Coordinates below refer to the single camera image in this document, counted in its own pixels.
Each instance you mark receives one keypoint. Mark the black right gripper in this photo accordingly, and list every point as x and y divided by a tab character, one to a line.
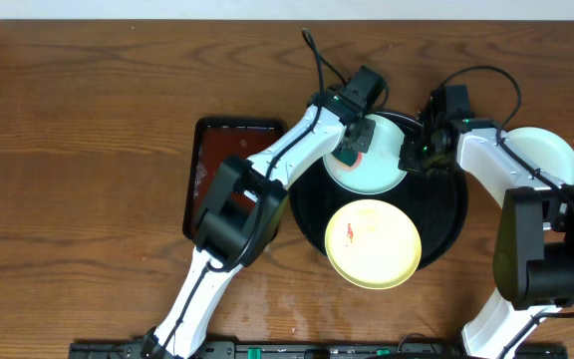
408	160

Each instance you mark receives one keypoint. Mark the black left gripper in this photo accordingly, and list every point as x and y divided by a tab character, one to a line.
355	138

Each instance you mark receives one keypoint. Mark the green yellow sponge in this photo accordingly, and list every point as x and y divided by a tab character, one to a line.
348	157

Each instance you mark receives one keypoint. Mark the light green plate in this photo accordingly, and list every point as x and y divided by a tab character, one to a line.
549	151
377	170

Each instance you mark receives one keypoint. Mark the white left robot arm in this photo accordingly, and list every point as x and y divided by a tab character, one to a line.
241	210

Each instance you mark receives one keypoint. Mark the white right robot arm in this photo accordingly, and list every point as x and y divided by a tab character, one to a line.
533	262

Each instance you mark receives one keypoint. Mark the rectangular tray of red water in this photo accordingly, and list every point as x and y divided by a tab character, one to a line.
216	139

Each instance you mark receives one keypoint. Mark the yellow plate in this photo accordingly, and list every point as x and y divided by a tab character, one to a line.
373	244

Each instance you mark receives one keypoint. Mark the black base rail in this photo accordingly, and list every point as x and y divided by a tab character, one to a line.
230	350

